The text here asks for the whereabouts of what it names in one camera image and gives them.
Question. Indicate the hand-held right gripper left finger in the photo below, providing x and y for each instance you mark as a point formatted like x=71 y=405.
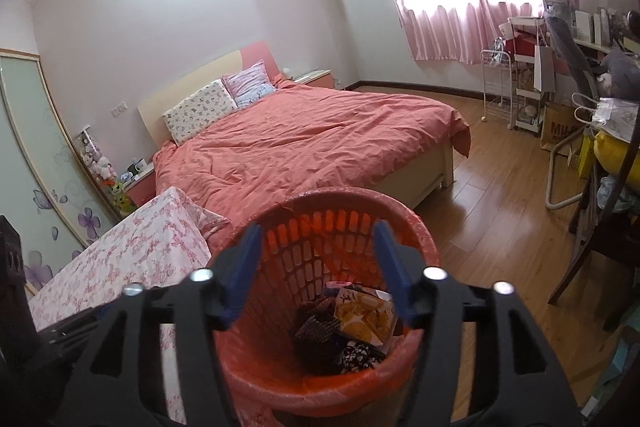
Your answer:
x=245 y=272

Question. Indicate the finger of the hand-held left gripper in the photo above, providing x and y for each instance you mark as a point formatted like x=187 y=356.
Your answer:
x=70 y=329

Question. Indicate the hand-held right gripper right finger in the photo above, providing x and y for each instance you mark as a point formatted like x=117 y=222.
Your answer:
x=395 y=272

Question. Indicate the yellow snack bag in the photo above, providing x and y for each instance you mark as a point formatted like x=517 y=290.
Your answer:
x=365 y=317

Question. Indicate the black floral wrapper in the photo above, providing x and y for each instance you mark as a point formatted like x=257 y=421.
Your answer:
x=360 y=354

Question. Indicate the orange plastic basket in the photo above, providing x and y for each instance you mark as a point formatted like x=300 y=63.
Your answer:
x=280 y=367

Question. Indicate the pink floral tablecloth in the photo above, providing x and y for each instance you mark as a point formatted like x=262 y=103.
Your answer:
x=125 y=247

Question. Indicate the pink nightstand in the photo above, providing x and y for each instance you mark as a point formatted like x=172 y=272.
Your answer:
x=142 y=189
x=315 y=78

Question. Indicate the bed with coral duvet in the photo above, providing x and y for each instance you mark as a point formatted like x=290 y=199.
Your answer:
x=300 y=142

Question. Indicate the plush toy holder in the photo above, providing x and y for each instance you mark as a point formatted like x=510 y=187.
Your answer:
x=100 y=164

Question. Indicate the glass wardrobe with purple flowers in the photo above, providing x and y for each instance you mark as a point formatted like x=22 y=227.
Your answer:
x=30 y=132

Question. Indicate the white floral pillow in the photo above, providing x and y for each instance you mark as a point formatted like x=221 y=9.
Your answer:
x=200 y=109

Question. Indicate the pink striped pillow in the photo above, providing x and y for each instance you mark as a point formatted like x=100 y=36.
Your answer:
x=250 y=84

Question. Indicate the beige pink headboard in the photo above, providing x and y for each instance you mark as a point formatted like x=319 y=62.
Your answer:
x=200 y=74

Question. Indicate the dark wooden chair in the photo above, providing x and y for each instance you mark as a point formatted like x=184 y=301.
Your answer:
x=600 y=247

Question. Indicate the brown paper bag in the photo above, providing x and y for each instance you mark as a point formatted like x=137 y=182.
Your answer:
x=557 y=127

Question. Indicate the white rolling cart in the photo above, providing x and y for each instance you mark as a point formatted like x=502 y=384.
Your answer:
x=530 y=94

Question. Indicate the yellow cushion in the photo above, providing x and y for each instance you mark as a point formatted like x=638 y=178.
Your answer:
x=620 y=157

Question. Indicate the red box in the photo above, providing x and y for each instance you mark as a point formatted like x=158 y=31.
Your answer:
x=522 y=44

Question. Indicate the white gift bag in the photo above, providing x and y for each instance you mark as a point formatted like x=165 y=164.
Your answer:
x=615 y=114

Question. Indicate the grey office chair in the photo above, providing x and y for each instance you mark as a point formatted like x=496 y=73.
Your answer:
x=570 y=52

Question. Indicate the grey plush toy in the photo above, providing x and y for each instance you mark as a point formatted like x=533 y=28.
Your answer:
x=625 y=72

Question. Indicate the white metal tube frame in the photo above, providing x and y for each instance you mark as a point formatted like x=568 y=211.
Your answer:
x=550 y=187

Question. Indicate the white wall switch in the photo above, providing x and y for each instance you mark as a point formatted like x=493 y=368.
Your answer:
x=119 y=110

